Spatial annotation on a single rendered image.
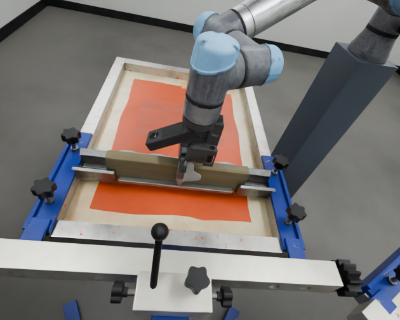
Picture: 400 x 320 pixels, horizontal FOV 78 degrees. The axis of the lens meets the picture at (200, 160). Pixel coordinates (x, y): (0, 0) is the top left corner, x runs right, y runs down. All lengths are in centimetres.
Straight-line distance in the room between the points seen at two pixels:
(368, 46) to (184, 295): 105
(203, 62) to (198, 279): 33
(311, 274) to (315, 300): 126
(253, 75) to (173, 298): 40
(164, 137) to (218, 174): 18
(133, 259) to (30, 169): 166
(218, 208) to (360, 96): 82
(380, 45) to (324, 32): 362
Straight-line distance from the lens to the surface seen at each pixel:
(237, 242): 60
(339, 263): 65
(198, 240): 58
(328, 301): 189
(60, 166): 70
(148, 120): 88
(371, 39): 118
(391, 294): 75
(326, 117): 124
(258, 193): 69
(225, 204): 69
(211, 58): 41
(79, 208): 67
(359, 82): 119
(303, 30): 465
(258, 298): 168
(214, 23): 59
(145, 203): 66
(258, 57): 49
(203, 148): 53
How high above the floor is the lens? 151
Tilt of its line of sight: 47 degrees down
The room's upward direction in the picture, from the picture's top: 15 degrees clockwise
